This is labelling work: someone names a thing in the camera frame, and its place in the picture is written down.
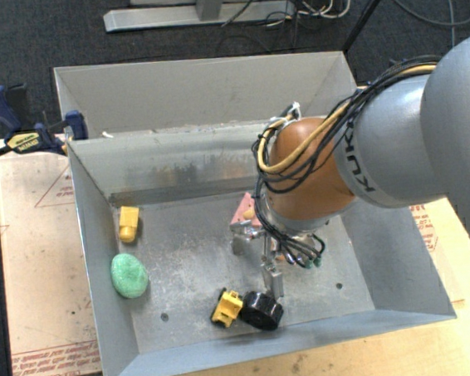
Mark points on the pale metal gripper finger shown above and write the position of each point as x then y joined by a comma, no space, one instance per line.
277,283
238,244

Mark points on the small tan lump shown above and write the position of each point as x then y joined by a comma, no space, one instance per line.
248,213

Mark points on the pink sponge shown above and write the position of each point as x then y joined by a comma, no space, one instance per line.
240,206

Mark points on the grey metal bin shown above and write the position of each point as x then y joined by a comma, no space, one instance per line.
191,246

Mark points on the yellow and black toy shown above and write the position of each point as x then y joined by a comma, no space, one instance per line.
227,307

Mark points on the yellow plastic toy block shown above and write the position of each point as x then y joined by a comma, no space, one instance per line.
128,221

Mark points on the green oval sponge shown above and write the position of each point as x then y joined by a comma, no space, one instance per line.
129,275

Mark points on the small white piece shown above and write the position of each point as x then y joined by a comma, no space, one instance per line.
107,134

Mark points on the brown cardboard board, red print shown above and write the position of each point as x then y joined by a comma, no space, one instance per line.
42,261

